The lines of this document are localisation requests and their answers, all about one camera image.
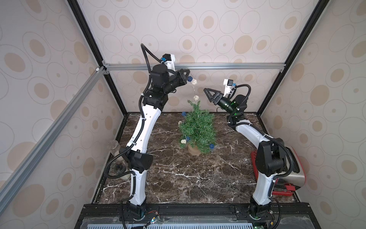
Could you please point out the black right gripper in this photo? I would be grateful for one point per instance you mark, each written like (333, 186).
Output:
(218, 98)

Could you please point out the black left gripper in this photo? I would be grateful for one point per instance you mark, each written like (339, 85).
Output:
(182, 79)

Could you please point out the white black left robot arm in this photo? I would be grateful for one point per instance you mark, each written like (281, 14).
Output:
(134, 160)

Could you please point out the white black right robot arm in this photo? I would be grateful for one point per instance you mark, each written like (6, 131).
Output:
(273, 160)

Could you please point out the small green christmas tree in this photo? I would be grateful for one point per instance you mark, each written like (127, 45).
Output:
(198, 128)

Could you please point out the round wooden tree base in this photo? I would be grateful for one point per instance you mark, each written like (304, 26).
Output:
(193, 150)

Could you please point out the glass jar cream contents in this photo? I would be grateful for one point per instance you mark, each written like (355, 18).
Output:
(114, 148)

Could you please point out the red steel toaster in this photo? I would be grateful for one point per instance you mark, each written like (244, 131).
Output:
(291, 182)

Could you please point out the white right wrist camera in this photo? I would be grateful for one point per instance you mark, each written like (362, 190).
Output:
(229, 88)

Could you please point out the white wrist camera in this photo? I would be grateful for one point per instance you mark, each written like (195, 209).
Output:
(168, 60)
(229, 88)

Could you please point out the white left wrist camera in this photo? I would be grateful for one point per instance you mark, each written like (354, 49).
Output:
(168, 60)

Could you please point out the horizontal aluminium rail back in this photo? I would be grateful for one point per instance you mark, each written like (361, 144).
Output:
(203, 66)

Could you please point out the aluminium rail left side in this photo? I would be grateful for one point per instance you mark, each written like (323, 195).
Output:
(28, 165)

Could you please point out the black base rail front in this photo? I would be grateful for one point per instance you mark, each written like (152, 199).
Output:
(197, 216)

